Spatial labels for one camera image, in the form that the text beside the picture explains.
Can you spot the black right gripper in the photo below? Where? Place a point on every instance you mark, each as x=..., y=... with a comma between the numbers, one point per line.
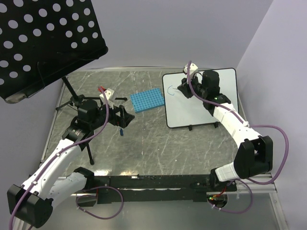
x=184, y=88

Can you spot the blue studded building plate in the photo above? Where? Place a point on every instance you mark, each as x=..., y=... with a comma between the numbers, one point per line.
x=147, y=100

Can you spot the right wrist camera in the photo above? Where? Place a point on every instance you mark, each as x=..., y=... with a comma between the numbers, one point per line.
x=192, y=69

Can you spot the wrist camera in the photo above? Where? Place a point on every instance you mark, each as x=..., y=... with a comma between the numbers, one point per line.
x=192, y=69
x=107, y=96

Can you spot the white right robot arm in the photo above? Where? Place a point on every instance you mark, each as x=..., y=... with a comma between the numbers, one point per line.
x=255, y=152

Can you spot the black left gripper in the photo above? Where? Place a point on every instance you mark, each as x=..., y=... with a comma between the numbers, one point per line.
x=123, y=120

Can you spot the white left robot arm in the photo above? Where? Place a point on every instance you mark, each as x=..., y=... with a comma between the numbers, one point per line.
x=33, y=202

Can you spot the black perforated music stand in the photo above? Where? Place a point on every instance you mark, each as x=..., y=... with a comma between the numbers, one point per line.
x=42, y=41

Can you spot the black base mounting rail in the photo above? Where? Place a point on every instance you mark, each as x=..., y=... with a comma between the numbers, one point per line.
x=145, y=188

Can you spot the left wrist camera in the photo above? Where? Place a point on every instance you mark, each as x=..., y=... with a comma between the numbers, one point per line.
x=107, y=96

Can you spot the black tripod stand legs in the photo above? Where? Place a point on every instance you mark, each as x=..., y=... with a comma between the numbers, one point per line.
x=72, y=95

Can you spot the white whiteboard black frame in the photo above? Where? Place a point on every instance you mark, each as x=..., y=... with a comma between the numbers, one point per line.
x=183, y=112

